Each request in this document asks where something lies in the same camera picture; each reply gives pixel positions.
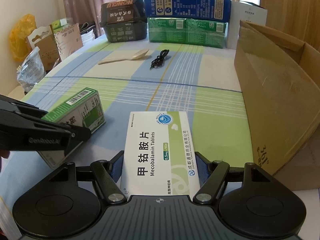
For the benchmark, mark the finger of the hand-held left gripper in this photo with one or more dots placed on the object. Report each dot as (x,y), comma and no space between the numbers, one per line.
(50,137)
(22,106)

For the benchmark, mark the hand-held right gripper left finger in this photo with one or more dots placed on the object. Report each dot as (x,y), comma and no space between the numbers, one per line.
(116,166)

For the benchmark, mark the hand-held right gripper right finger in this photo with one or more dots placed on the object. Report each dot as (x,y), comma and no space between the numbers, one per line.
(203,166)

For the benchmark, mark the white medicine box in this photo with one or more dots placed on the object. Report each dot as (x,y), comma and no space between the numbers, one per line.
(155,150)

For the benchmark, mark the small green box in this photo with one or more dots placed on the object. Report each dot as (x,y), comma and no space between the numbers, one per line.
(85,107)

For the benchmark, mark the brown cardboard box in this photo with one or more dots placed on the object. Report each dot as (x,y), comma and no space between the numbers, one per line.
(272,100)

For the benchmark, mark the checked cloth desktop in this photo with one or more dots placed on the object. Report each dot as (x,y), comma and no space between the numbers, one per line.
(175,92)

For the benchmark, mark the grey printed plastic bag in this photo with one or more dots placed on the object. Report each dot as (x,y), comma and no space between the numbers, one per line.
(30,70)

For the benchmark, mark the cardboard box with white cutout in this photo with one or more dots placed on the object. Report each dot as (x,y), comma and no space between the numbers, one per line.
(43,47)

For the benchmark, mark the yellow plastic bag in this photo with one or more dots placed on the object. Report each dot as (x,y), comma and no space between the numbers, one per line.
(21,37)

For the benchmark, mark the light green boxes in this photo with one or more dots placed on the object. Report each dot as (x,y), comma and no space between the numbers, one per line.
(61,24)

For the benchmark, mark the stack of white papers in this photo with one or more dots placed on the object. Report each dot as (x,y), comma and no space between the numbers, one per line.
(87,33)

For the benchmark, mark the wooden spoon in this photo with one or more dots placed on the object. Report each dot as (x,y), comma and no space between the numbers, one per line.
(130,56)

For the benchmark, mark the black instant meal box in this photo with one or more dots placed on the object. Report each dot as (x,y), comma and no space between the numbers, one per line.
(123,20)

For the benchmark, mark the green wrapped pack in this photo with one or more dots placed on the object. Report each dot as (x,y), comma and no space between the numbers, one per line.
(187,32)

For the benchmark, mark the white tall box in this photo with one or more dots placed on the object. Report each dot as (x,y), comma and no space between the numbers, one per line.
(246,22)

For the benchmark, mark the blue carton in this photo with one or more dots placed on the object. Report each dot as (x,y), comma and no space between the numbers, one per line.
(187,6)

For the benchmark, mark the wooden door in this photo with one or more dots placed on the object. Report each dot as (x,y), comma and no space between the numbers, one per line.
(290,7)

